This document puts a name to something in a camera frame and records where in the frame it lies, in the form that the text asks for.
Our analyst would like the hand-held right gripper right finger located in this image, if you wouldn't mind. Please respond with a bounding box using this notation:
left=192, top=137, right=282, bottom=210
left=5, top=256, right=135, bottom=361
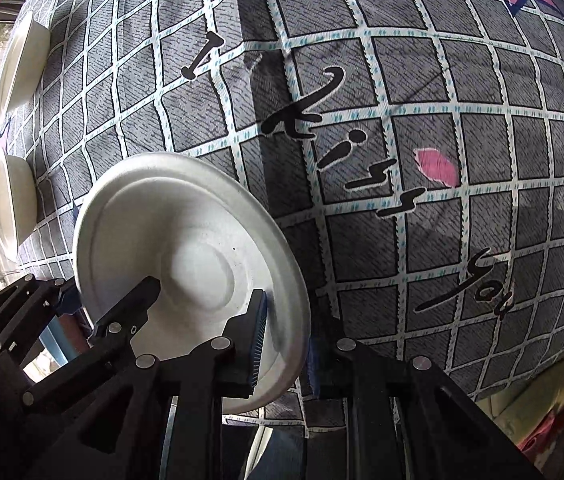
left=311, top=338, right=548, bottom=480

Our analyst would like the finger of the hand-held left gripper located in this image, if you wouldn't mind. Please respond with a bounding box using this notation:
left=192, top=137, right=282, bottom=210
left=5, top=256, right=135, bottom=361
left=0, top=273, right=81, bottom=357
left=22, top=275, right=163, bottom=415

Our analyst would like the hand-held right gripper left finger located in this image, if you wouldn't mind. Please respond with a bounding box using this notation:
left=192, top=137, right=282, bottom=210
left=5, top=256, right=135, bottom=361
left=27, top=290, right=267, bottom=480

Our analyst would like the white plate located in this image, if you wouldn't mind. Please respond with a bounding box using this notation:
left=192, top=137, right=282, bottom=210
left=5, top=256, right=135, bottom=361
left=72, top=152, right=311, bottom=415

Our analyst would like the white bowl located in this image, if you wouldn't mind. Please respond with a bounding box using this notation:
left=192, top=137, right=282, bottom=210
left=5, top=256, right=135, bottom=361
left=0, top=155, right=39, bottom=264
left=0, top=10, right=51, bottom=111

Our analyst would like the grey checked printed blanket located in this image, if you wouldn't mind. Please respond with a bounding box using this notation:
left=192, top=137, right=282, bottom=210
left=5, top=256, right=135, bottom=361
left=0, top=0, right=564, bottom=432

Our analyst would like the yellow and pink cloth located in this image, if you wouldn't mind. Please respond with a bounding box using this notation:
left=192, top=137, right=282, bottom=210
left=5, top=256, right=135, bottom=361
left=476, top=340, right=564, bottom=467

